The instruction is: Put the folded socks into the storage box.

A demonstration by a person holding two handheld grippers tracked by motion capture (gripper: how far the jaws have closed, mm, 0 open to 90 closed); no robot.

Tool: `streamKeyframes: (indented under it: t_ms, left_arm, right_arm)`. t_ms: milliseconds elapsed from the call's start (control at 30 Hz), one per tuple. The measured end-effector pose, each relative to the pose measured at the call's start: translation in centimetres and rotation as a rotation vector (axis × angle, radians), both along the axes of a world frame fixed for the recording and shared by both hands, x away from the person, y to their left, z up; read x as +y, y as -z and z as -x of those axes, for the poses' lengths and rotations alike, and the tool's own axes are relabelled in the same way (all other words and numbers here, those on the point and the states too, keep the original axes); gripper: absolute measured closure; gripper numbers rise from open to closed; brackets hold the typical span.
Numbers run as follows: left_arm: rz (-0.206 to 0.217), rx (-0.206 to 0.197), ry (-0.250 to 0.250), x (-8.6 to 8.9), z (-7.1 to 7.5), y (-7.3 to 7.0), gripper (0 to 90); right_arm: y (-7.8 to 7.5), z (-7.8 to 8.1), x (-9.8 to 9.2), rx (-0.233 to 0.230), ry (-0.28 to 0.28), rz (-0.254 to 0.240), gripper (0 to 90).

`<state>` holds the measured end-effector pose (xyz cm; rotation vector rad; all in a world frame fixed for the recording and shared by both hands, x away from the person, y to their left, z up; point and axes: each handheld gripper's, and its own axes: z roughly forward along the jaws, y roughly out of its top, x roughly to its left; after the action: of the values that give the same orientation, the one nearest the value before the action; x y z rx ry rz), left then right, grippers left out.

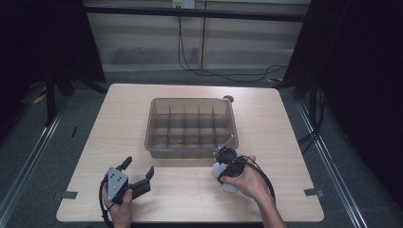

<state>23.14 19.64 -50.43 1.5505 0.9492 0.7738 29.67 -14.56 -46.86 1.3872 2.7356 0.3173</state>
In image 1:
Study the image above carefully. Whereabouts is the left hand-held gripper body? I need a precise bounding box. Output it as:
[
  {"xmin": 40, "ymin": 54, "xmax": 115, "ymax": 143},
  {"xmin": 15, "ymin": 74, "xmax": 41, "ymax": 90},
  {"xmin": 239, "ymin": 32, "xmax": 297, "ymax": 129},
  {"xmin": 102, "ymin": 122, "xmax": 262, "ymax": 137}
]
[{"xmin": 101, "ymin": 165, "xmax": 135, "ymax": 205}]

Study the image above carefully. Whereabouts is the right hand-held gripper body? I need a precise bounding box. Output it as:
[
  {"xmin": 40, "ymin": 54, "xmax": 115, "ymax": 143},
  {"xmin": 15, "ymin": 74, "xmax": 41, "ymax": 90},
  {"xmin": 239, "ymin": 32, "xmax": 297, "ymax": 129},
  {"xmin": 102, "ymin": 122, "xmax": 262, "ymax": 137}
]
[{"xmin": 213, "ymin": 134, "xmax": 247, "ymax": 185}]

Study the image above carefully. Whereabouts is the white sock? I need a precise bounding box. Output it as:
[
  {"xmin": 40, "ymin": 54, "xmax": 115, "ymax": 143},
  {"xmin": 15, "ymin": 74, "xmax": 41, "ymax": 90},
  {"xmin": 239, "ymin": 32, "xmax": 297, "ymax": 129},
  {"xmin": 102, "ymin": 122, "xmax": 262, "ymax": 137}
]
[{"xmin": 212, "ymin": 161, "xmax": 240, "ymax": 194}]

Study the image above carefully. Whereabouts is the grey divided storage box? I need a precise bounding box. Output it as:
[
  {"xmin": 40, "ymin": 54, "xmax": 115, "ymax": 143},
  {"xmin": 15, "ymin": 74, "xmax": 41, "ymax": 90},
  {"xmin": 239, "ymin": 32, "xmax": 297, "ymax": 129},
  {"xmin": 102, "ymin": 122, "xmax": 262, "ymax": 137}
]
[{"xmin": 144, "ymin": 97, "xmax": 240, "ymax": 160}]

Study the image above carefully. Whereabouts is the person's left hand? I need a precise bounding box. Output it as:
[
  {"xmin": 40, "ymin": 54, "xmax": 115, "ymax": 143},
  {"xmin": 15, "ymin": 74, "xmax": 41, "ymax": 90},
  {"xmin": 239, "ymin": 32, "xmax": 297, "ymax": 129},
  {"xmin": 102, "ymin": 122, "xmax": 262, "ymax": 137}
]
[{"xmin": 102, "ymin": 187, "xmax": 133, "ymax": 227}]

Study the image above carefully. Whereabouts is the person's right hand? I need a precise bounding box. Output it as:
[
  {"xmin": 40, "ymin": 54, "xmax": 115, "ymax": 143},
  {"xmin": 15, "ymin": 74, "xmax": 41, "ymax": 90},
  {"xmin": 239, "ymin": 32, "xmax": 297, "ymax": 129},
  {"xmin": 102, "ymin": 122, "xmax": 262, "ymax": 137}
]
[{"xmin": 221, "ymin": 155, "xmax": 271, "ymax": 204}]

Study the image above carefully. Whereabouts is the black stand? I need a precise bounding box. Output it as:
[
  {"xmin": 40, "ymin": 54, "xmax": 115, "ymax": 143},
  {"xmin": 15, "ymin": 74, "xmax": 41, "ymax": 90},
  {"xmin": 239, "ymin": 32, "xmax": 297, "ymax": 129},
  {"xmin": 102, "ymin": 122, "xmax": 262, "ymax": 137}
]
[{"xmin": 44, "ymin": 67, "xmax": 59, "ymax": 127}]

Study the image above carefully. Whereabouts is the yellow floor tape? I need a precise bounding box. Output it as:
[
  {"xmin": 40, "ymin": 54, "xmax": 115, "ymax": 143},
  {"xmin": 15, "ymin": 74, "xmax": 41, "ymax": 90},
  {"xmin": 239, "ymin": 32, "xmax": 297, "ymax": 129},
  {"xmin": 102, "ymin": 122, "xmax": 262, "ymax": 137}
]
[{"xmin": 32, "ymin": 93, "xmax": 48, "ymax": 105}]

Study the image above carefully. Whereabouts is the black curtain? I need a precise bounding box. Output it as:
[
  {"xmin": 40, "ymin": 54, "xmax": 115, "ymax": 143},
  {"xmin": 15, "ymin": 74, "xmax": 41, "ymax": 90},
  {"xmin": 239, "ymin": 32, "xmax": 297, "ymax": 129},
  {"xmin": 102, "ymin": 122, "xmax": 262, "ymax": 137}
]
[
  {"xmin": 0, "ymin": 0, "xmax": 107, "ymax": 141},
  {"xmin": 281, "ymin": 0, "xmax": 403, "ymax": 199}
]

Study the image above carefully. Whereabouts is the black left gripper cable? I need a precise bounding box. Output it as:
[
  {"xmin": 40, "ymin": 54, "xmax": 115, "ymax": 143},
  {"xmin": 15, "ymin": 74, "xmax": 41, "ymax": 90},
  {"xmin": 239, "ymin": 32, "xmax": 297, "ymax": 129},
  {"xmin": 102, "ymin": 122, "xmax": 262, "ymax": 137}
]
[{"xmin": 99, "ymin": 175, "xmax": 116, "ymax": 228}]

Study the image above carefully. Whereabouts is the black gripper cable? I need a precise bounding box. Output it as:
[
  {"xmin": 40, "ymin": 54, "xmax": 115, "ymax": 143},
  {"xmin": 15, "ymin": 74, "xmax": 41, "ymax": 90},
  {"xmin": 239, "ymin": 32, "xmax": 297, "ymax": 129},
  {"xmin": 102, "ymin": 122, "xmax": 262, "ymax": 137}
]
[
  {"xmin": 239, "ymin": 155, "xmax": 277, "ymax": 203},
  {"xmin": 99, "ymin": 175, "xmax": 116, "ymax": 228}
]

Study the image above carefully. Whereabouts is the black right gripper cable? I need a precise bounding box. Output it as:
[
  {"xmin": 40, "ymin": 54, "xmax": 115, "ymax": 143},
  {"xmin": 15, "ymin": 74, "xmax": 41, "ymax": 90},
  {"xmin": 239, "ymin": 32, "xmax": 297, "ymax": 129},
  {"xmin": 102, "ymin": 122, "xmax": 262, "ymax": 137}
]
[{"xmin": 239, "ymin": 155, "xmax": 277, "ymax": 203}]

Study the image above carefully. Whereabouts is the metal floor rail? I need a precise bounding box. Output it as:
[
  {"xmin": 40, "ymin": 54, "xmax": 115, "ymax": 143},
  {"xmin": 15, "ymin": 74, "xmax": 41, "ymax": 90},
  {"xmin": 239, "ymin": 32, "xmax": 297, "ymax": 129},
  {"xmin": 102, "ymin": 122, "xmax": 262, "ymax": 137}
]
[
  {"xmin": 296, "ymin": 101, "xmax": 369, "ymax": 228},
  {"xmin": 0, "ymin": 104, "xmax": 66, "ymax": 219}
]

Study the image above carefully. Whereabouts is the black power cable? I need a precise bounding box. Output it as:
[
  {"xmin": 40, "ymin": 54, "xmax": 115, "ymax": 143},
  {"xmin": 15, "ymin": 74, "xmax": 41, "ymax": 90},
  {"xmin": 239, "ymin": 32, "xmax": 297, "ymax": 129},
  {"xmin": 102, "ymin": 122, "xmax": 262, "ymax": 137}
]
[{"xmin": 177, "ymin": 8, "xmax": 288, "ymax": 84}]

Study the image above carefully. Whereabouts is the white wall socket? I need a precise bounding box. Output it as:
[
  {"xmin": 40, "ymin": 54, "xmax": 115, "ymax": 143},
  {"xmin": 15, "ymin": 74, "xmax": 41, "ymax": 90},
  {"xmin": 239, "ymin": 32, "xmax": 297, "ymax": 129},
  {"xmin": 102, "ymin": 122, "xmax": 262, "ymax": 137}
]
[{"xmin": 172, "ymin": 0, "xmax": 195, "ymax": 10}]

